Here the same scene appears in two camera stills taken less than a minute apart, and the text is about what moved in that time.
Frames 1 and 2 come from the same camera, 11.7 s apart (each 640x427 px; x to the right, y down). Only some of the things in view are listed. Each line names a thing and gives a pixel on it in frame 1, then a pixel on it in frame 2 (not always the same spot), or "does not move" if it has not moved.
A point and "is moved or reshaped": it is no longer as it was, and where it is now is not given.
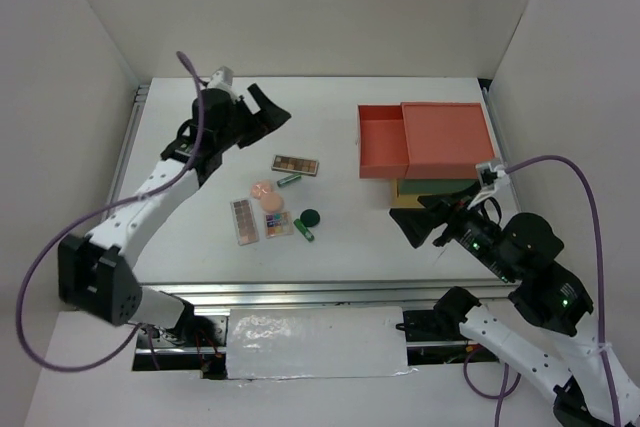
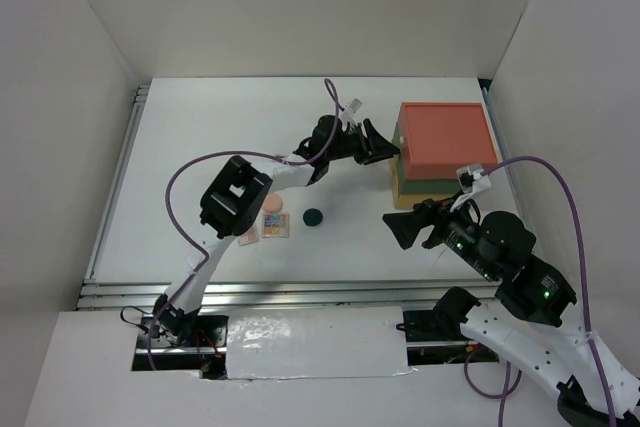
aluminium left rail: [139, 104] does not move
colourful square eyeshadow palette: [278, 224] does not move
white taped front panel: [308, 342] does not move
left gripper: [267, 119] to [373, 148]
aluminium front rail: [369, 294] does not move
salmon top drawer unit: [423, 140] is moved or reshaped
